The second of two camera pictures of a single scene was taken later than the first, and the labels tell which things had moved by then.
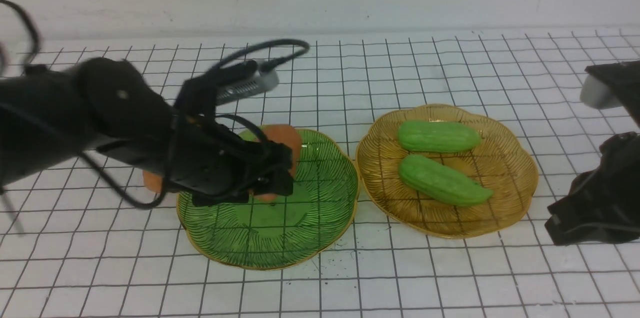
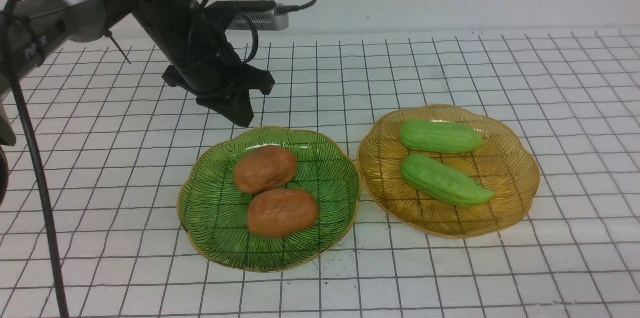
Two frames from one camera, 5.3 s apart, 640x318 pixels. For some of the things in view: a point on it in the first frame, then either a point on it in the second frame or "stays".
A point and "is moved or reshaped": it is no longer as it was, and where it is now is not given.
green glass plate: x=288 y=231 stays
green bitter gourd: x=438 y=136 stays
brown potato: x=152 y=182 is moved or reshaped
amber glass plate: x=503 y=161 stays
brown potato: x=290 y=135 -> x=277 y=213
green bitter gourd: x=431 y=179 stays
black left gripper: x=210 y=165 -> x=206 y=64
